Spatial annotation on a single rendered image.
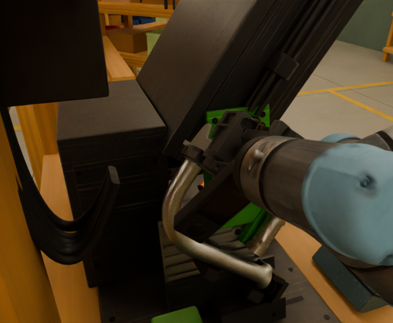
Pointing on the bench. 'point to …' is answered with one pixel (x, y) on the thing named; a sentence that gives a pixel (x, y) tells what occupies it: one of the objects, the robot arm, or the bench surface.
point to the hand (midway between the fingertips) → (196, 161)
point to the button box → (348, 282)
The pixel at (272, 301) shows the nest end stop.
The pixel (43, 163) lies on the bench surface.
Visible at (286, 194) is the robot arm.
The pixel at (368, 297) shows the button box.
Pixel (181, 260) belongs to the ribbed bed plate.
